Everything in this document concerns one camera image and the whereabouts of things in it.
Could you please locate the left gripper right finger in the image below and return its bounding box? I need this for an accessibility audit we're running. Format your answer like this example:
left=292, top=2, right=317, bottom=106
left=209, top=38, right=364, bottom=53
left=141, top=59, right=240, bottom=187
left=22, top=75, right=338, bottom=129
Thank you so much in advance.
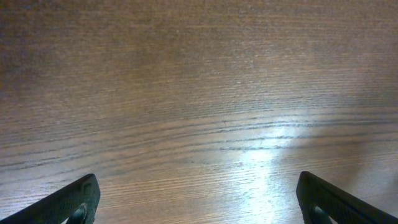
left=296, top=171, right=397, bottom=224

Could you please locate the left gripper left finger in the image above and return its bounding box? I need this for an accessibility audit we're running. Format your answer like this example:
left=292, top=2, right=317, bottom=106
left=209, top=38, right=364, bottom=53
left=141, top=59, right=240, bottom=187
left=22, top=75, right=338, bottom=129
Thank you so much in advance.
left=1, top=174, right=101, bottom=224

